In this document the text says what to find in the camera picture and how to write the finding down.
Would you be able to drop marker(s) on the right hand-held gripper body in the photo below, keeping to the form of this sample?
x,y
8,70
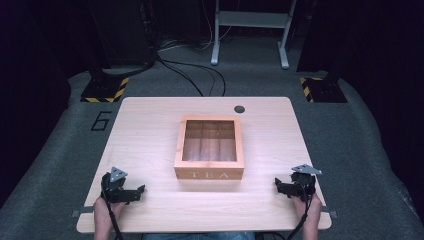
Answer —
x,y
305,183

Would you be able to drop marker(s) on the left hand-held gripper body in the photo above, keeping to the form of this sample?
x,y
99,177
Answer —
x,y
113,181

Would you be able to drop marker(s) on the wooden tea box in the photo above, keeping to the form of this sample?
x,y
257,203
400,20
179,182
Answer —
x,y
209,150

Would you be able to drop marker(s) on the person's right hand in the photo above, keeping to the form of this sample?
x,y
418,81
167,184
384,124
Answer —
x,y
311,206

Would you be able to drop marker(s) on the person's left hand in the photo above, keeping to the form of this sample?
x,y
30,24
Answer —
x,y
103,208

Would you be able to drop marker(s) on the black hazard-striped stand base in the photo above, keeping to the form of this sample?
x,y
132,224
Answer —
x,y
105,90
321,90

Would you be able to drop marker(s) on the black cabinet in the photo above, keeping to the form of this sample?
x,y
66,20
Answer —
x,y
123,33

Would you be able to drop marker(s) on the grey metal stand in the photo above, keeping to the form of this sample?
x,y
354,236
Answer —
x,y
250,20

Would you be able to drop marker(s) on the grey table bracket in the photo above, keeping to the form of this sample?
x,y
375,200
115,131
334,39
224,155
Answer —
x,y
82,211
330,212

